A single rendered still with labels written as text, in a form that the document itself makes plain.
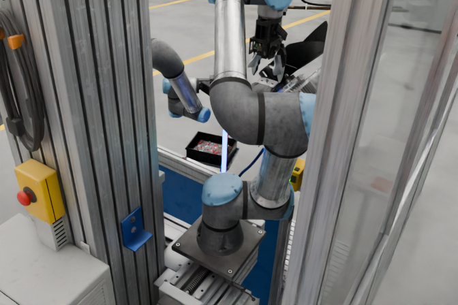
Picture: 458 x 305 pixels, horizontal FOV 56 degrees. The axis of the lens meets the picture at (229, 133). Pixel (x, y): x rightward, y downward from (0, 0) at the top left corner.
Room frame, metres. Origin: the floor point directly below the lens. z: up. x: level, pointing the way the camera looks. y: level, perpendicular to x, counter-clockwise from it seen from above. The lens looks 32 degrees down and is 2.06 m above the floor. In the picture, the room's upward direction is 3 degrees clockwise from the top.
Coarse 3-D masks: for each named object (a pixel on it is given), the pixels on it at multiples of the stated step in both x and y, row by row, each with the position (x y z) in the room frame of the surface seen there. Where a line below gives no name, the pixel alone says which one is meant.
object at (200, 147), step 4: (200, 140) 1.84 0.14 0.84; (204, 140) 1.84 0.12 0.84; (196, 144) 1.80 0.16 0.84; (200, 144) 1.80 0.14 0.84; (204, 144) 1.80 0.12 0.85; (212, 144) 1.80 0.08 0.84; (216, 144) 1.80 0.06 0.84; (220, 144) 1.81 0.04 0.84; (196, 148) 1.76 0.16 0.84; (200, 148) 1.76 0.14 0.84; (208, 148) 1.76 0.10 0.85; (212, 148) 1.76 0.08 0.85; (216, 148) 1.77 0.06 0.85; (220, 148) 1.77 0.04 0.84; (228, 148) 1.77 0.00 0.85; (212, 152) 1.73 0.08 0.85; (216, 152) 1.73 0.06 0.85; (228, 152) 1.74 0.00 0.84
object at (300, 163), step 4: (300, 160) 1.38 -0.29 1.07; (304, 160) 1.38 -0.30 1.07; (296, 164) 1.36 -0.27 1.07; (300, 164) 1.36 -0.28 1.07; (304, 164) 1.36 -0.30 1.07; (300, 168) 1.33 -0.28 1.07; (292, 172) 1.31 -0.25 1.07; (296, 172) 1.30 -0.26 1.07; (300, 172) 1.31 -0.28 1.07; (296, 176) 1.30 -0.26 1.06; (300, 176) 1.30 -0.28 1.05; (296, 180) 1.30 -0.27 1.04; (300, 180) 1.31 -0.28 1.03; (292, 184) 1.30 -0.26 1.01; (296, 184) 1.29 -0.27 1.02; (300, 184) 1.32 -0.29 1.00; (296, 188) 1.29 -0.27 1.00
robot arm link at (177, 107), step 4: (168, 100) 1.76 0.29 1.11; (172, 100) 1.74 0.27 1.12; (176, 100) 1.74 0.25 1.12; (180, 100) 1.75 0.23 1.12; (168, 104) 1.76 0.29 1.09; (172, 104) 1.74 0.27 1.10; (176, 104) 1.74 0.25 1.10; (180, 104) 1.73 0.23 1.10; (168, 108) 1.76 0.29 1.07; (172, 108) 1.74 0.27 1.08; (176, 108) 1.73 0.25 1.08; (180, 108) 1.72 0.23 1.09; (168, 112) 1.76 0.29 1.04; (172, 112) 1.74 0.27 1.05; (176, 112) 1.74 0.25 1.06; (180, 112) 1.72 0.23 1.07; (172, 116) 1.74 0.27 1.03; (176, 116) 1.74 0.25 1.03; (180, 116) 1.75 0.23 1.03
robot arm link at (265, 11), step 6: (258, 6) 1.25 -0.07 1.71; (264, 6) 1.23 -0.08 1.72; (258, 12) 1.24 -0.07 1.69; (264, 12) 1.23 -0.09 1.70; (270, 12) 1.22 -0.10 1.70; (276, 12) 1.22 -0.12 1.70; (282, 12) 1.24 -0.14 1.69; (264, 18) 1.23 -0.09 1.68; (270, 18) 1.23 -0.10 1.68; (276, 18) 1.23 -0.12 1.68
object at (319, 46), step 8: (312, 40) 1.71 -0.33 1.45; (288, 48) 1.73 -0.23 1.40; (296, 48) 1.74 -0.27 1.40; (304, 48) 1.75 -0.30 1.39; (312, 48) 1.76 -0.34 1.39; (320, 48) 1.77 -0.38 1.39; (288, 56) 1.79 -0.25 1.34; (296, 56) 1.79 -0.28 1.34; (304, 56) 1.80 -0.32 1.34; (312, 56) 1.80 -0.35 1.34; (288, 64) 1.84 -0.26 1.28; (296, 64) 1.84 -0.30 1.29; (304, 64) 1.83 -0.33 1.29
